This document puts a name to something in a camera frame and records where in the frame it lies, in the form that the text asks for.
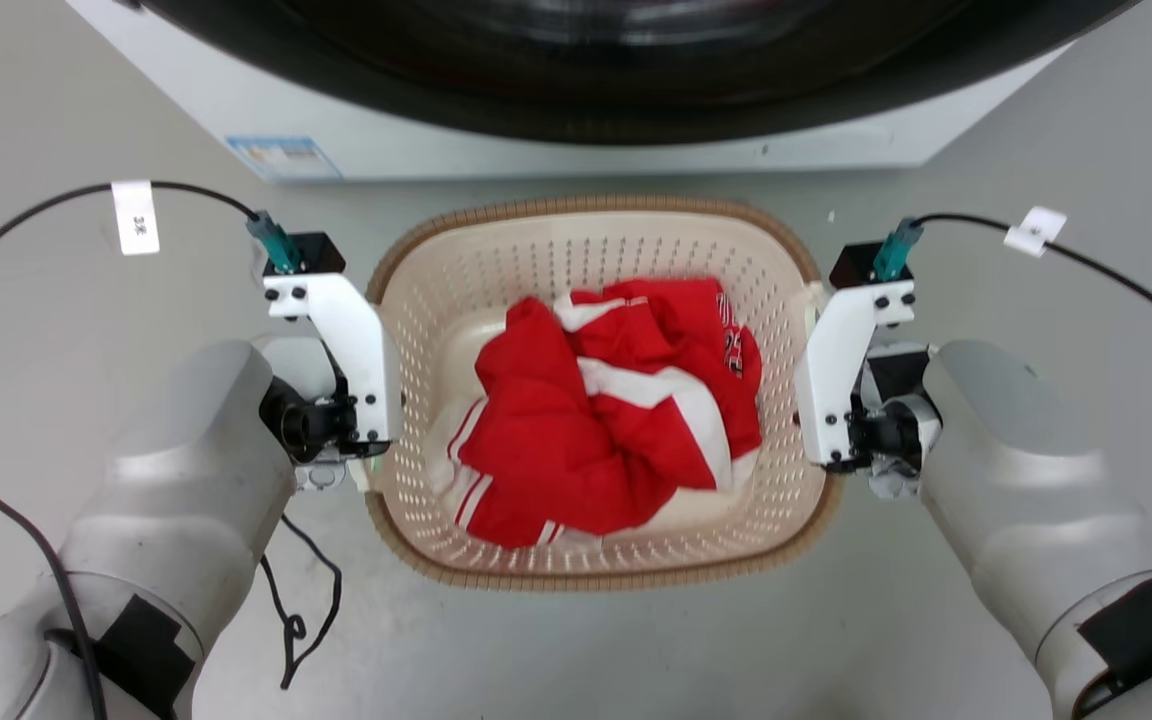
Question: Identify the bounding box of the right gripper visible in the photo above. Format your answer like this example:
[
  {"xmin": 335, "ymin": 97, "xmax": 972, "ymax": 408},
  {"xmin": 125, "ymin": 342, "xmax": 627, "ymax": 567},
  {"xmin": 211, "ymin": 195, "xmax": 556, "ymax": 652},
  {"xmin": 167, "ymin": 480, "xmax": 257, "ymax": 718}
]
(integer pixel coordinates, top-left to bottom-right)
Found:
[{"xmin": 841, "ymin": 342, "xmax": 943, "ymax": 501}]

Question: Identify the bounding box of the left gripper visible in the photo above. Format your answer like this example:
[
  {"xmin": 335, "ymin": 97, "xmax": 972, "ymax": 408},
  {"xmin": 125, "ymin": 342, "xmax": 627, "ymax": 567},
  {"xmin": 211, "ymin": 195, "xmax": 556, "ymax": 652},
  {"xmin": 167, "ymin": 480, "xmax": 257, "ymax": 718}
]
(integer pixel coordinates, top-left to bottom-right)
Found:
[{"xmin": 254, "ymin": 335, "xmax": 393, "ymax": 493}]

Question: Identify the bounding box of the beige plastic laundry basket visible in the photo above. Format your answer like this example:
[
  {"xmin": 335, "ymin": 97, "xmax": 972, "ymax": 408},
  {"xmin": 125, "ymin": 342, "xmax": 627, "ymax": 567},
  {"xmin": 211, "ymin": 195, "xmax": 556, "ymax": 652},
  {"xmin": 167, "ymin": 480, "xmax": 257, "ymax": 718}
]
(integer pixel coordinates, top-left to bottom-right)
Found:
[{"xmin": 364, "ymin": 195, "xmax": 845, "ymax": 592}]

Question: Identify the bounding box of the red and white garment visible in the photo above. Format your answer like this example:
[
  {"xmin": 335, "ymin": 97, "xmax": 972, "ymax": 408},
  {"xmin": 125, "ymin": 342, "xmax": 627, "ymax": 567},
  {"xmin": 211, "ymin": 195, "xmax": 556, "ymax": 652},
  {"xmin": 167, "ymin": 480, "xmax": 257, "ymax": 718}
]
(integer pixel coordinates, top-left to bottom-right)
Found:
[{"xmin": 433, "ymin": 277, "xmax": 765, "ymax": 550}]

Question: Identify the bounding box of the blue white energy label sticker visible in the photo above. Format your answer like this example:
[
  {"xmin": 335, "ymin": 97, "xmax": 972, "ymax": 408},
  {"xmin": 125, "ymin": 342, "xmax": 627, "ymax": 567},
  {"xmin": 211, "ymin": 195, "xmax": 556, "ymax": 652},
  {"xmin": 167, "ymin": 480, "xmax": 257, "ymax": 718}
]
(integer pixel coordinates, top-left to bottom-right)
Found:
[{"xmin": 225, "ymin": 135, "xmax": 344, "ymax": 183}]

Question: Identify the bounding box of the white washing machine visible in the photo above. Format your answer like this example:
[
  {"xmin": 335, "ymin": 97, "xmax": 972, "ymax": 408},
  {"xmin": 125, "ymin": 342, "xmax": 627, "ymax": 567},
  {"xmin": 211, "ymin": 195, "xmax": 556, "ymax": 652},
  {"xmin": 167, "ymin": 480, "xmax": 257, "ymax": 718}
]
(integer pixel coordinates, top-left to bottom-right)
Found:
[{"xmin": 64, "ymin": 0, "xmax": 1077, "ymax": 183}]

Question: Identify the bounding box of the black round washing machine door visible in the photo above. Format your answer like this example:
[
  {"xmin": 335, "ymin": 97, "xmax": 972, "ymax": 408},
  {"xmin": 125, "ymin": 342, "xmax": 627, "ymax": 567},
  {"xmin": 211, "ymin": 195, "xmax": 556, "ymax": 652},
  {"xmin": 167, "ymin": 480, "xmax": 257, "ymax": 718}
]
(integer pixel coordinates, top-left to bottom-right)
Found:
[{"xmin": 136, "ymin": 0, "xmax": 1142, "ymax": 147}]

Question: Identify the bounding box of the white right camera bracket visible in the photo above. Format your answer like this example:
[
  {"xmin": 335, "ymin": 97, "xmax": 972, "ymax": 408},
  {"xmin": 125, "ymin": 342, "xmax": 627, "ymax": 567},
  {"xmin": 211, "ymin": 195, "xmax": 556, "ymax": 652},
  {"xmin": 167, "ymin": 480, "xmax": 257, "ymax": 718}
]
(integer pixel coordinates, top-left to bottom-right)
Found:
[{"xmin": 795, "ymin": 280, "xmax": 917, "ymax": 471}]

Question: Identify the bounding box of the white camera bracket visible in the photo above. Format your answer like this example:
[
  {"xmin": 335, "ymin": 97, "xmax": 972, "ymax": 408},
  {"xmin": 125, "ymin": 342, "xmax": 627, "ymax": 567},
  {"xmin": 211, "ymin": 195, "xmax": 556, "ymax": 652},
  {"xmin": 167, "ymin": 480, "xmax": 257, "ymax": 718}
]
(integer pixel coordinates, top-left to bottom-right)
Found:
[
  {"xmin": 263, "ymin": 272, "xmax": 404, "ymax": 447},
  {"xmin": 795, "ymin": 280, "xmax": 917, "ymax": 471}
]

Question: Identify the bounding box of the white left camera bracket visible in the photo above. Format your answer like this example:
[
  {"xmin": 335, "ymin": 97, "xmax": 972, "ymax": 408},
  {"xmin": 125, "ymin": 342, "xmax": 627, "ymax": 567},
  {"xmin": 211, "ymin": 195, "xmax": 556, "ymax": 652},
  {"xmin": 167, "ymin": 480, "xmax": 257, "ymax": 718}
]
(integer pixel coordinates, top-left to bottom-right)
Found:
[{"xmin": 263, "ymin": 272, "xmax": 404, "ymax": 447}]

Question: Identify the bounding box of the teal right cable connector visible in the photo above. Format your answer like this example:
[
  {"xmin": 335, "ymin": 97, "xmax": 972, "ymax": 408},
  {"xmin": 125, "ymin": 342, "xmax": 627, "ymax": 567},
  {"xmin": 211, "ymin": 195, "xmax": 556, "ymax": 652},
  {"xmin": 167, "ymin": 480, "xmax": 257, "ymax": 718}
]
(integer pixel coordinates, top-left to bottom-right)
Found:
[{"xmin": 872, "ymin": 217, "xmax": 926, "ymax": 283}]

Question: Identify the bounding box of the teal cable connector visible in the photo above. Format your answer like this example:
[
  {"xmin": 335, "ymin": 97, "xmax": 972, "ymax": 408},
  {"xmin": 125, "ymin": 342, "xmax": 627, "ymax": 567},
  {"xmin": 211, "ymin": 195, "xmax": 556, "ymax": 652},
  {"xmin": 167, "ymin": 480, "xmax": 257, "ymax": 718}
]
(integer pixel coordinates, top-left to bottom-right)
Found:
[
  {"xmin": 872, "ymin": 217, "xmax": 926, "ymax": 283},
  {"xmin": 245, "ymin": 211, "xmax": 303, "ymax": 275}
]

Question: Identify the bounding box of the teal left cable connector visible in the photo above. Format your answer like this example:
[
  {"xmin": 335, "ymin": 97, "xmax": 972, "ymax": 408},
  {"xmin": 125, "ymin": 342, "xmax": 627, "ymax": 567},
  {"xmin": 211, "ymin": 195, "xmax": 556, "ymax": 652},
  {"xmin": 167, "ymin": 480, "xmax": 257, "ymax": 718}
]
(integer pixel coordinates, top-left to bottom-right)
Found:
[{"xmin": 245, "ymin": 211, "xmax": 303, "ymax": 275}]

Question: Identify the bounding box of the thin black loose cable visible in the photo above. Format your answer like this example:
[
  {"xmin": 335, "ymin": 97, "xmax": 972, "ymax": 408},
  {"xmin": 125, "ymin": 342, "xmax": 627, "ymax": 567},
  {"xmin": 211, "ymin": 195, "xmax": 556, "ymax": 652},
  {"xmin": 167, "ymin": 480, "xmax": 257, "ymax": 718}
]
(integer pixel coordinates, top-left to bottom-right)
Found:
[{"xmin": 257, "ymin": 513, "xmax": 344, "ymax": 692}]

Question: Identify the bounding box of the small white cable tag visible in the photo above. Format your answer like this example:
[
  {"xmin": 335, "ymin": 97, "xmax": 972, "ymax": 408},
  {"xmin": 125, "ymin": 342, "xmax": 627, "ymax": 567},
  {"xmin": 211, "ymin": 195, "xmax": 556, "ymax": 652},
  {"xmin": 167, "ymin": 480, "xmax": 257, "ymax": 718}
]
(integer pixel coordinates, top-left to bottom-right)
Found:
[{"xmin": 1002, "ymin": 205, "xmax": 1069, "ymax": 259}]

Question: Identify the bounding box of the long white cable tag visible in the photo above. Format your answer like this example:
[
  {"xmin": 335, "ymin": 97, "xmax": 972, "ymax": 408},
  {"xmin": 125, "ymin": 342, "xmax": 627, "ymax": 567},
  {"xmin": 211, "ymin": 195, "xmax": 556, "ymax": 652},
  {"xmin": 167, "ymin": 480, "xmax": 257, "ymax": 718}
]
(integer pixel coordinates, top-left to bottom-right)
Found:
[{"xmin": 110, "ymin": 179, "xmax": 162, "ymax": 257}]

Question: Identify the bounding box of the black right camera cable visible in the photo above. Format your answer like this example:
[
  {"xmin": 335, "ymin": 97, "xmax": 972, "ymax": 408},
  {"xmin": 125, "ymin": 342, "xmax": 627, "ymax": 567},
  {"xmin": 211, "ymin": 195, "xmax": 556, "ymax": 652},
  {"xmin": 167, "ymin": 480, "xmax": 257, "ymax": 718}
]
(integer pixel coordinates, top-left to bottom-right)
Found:
[{"xmin": 911, "ymin": 211, "xmax": 1152, "ymax": 383}]

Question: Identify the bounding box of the black left arm strap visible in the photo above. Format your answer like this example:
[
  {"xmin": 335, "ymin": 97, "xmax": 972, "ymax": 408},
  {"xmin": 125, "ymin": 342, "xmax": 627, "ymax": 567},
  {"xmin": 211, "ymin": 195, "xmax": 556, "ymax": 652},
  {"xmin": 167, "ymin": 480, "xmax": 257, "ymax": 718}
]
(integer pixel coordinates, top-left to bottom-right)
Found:
[{"xmin": 44, "ymin": 594, "xmax": 204, "ymax": 720}]

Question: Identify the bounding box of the black arm strap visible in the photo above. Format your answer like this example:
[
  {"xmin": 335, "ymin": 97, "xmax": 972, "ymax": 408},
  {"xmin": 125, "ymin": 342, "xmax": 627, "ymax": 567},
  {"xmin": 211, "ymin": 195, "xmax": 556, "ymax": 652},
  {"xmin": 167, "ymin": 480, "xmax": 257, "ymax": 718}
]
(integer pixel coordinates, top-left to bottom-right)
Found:
[
  {"xmin": 44, "ymin": 594, "xmax": 204, "ymax": 720},
  {"xmin": 1070, "ymin": 576, "xmax": 1152, "ymax": 720}
]

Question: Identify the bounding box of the black right arm strap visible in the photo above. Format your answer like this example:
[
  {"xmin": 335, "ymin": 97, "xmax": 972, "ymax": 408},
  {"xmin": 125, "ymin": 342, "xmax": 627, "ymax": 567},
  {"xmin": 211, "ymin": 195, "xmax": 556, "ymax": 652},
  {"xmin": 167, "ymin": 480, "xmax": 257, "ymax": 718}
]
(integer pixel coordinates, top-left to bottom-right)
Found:
[{"xmin": 1070, "ymin": 576, "xmax": 1152, "ymax": 720}]

